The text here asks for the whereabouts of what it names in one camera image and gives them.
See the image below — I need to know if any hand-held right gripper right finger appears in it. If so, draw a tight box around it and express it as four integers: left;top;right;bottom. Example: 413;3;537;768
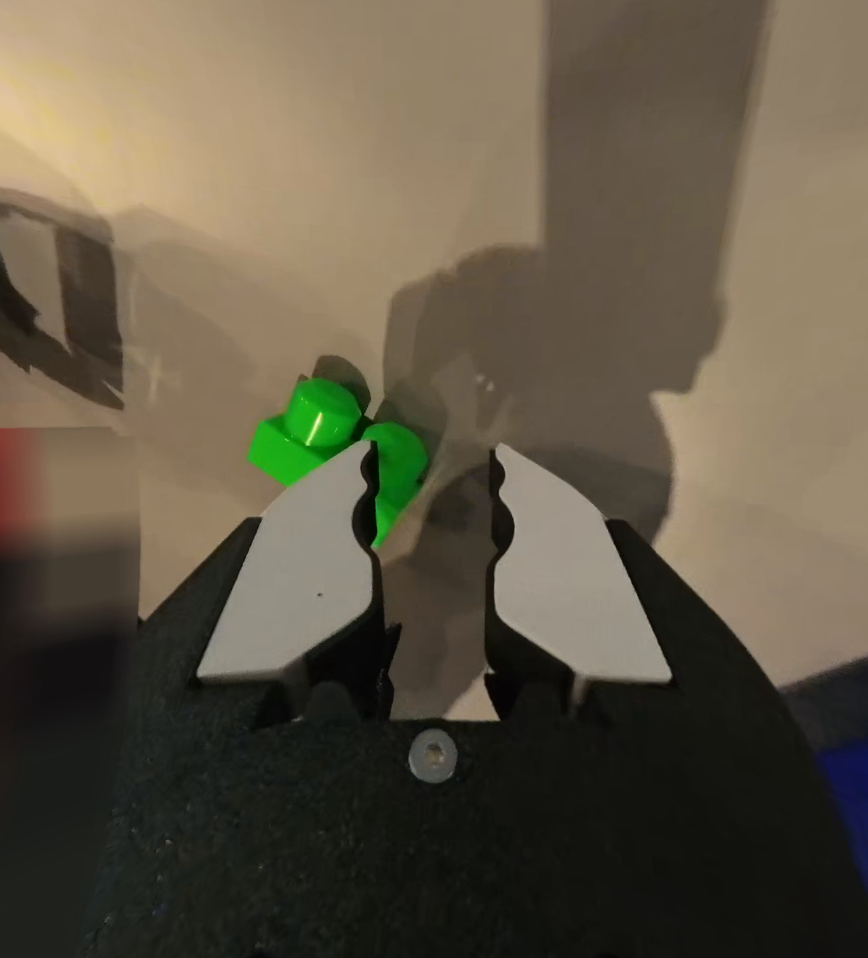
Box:
486;443;673;714

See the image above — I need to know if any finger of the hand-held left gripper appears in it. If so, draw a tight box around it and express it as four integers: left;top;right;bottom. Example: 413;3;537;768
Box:
0;186;125;411

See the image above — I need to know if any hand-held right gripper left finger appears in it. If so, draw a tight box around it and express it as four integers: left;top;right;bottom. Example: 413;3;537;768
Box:
196;440;388;712

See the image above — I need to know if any green two-stud mega block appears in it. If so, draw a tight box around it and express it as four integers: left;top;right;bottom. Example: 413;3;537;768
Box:
249;377;432;549

